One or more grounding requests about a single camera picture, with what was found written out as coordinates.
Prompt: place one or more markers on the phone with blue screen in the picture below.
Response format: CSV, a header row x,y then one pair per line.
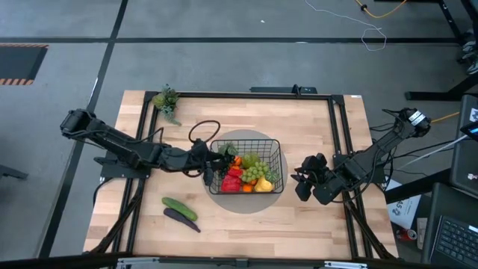
x,y
471,130

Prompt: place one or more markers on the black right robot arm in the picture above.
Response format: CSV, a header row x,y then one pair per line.
x,y
381,146

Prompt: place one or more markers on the open laptop with keyboard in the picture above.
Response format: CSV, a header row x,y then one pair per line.
x,y
455,239

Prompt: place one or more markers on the black desk frame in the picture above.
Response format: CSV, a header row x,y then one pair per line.
x,y
440,95

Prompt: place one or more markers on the silver metal bracket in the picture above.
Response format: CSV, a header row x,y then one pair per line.
x,y
345,265
138,261

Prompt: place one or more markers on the person's shoe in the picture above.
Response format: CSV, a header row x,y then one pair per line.
x,y
470,48
472,68

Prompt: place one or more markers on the yellow pear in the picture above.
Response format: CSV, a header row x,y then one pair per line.
x,y
264,185

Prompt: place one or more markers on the black power strip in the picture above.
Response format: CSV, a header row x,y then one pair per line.
x,y
272,90

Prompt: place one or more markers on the green grape bunch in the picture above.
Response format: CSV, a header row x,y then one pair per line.
x,y
255,172

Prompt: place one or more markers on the round grey mat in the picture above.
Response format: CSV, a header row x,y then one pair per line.
x,y
242,203

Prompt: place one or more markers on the dark grey laptop lid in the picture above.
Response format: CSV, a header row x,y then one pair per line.
x,y
465,160

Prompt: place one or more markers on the orange carrots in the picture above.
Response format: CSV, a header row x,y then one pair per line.
x,y
237,160

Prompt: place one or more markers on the grey chair base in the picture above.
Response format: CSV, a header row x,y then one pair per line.
x,y
11,172

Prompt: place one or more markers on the black aluminium table frame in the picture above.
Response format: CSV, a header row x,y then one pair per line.
x,y
242,95

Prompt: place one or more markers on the red bell pepper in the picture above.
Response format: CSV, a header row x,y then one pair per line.
x,y
231,184

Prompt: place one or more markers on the purple eggplant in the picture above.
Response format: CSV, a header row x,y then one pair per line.
x,y
181,219

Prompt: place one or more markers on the small potted succulent plant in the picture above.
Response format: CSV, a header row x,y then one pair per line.
x,y
166,101

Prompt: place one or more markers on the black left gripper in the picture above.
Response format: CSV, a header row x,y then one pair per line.
x,y
201,158

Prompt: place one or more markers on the white paper sheet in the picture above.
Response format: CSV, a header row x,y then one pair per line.
x,y
405,213

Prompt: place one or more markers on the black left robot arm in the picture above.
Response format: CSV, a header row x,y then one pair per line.
x,y
123,143

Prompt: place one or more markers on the green cucumber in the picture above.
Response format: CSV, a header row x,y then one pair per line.
x,y
179,208

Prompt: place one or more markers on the red drink can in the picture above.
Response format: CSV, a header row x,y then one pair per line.
x,y
409,234

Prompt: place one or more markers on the hazard-striped black floor mat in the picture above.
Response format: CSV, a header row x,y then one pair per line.
x,y
18,61

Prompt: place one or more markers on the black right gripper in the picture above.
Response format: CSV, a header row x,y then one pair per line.
x,y
326,187

